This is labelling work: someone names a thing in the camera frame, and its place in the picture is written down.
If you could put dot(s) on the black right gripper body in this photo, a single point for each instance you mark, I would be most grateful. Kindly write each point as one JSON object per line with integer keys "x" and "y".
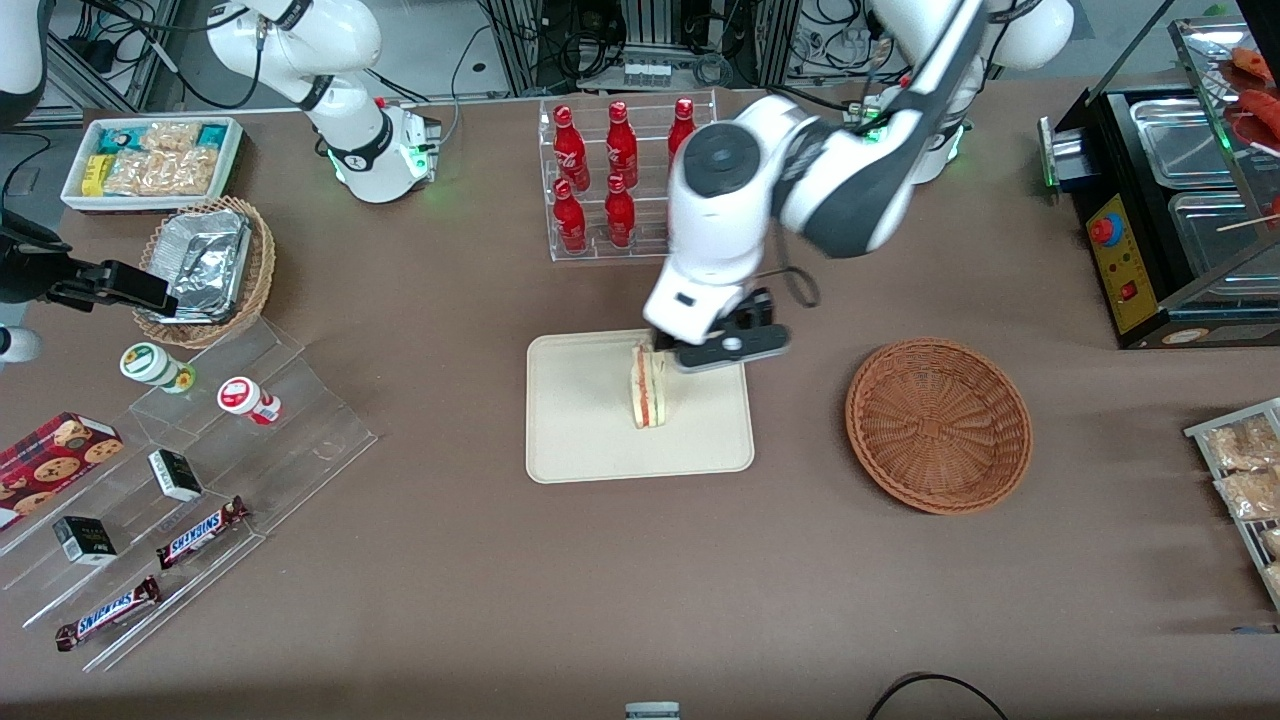
{"x": 30, "y": 268}

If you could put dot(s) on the beige plastic tray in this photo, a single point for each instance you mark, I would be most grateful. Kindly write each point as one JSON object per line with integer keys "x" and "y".
{"x": 590, "y": 420}

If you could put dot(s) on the white power strip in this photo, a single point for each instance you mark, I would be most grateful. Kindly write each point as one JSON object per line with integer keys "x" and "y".
{"x": 646, "y": 74}

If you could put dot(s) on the foil food container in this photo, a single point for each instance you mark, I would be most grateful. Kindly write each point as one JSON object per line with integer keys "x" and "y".
{"x": 205, "y": 262}

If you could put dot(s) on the Snickers bar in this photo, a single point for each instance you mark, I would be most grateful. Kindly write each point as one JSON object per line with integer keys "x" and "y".
{"x": 203, "y": 532}
{"x": 107, "y": 613}

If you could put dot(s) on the red lid yogurt cup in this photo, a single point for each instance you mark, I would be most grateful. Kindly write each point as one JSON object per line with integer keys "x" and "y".
{"x": 245, "y": 398}

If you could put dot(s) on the tan wicker basket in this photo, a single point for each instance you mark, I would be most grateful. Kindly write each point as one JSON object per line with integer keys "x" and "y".
{"x": 262, "y": 270}

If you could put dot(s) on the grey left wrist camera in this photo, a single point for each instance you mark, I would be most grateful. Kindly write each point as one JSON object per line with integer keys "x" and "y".
{"x": 735, "y": 348}

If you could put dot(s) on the clear acrylic bottle rack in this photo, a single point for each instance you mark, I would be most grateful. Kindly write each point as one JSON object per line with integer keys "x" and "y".
{"x": 600, "y": 250}

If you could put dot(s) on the steel food pan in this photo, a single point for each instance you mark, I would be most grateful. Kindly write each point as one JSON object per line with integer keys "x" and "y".
{"x": 1215, "y": 245}
{"x": 1180, "y": 140}

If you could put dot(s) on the small grey device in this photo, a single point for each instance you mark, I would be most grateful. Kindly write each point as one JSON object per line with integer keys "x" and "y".
{"x": 652, "y": 711}

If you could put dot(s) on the black hot food display case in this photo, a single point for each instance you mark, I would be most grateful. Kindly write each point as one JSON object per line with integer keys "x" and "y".
{"x": 1125, "y": 270}

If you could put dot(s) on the orange fried food piece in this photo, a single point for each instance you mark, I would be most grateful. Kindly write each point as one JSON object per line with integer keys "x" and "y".
{"x": 1252, "y": 63}
{"x": 1262, "y": 103}

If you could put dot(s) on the aluminium frame rack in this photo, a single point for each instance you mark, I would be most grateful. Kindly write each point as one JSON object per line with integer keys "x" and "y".
{"x": 650, "y": 25}

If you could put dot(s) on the large clear bag of crackers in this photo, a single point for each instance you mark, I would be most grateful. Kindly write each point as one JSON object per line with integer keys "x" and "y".
{"x": 160, "y": 172}

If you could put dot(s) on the triangular sandwich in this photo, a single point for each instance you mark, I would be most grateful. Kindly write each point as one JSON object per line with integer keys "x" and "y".
{"x": 648, "y": 390}

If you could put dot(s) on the teal snack packet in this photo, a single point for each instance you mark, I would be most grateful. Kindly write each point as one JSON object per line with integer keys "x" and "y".
{"x": 116, "y": 140}
{"x": 212, "y": 136}

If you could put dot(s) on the green lid yogurt cup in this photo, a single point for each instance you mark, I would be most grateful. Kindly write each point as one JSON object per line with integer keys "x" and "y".
{"x": 150, "y": 364}

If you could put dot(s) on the red tartan cookie box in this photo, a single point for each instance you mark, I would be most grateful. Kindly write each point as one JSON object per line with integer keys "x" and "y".
{"x": 50, "y": 465}

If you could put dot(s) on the wooden skewer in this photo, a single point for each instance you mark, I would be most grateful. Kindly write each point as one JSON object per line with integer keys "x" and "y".
{"x": 1250, "y": 223}

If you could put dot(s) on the clear acrylic stepped stand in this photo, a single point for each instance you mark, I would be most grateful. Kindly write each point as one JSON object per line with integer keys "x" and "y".
{"x": 300, "y": 440}

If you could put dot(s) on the small black box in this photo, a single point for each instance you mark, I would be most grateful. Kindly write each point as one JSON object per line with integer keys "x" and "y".
{"x": 176, "y": 475}
{"x": 85, "y": 541}

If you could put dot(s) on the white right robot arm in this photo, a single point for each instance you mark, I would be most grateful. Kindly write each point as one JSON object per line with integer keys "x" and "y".
{"x": 340, "y": 60}

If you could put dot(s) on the clear bag of pastry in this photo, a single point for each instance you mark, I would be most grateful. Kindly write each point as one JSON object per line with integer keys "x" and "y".
{"x": 1250, "y": 495}
{"x": 1273, "y": 542}
{"x": 1240, "y": 445}

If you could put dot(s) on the white snack bin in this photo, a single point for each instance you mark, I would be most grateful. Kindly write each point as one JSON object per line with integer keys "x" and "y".
{"x": 72, "y": 190}

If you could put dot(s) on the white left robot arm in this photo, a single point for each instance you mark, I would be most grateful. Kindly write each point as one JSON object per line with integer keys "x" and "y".
{"x": 850, "y": 190}

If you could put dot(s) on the brown wicker basket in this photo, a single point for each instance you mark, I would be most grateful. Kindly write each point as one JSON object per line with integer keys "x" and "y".
{"x": 940, "y": 430}

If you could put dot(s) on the yellow snack packet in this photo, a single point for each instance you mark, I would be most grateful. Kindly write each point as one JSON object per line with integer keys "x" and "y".
{"x": 95, "y": 175}

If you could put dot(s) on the red cola bottle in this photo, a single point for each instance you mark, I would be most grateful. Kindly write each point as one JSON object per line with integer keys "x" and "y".
{"x": 570, "y": 150}
{"x": 682, "y": 120}
{"x": 621, "y": 145}
{"x": 570, "y": 222}
{"x": 620, "y": 218}

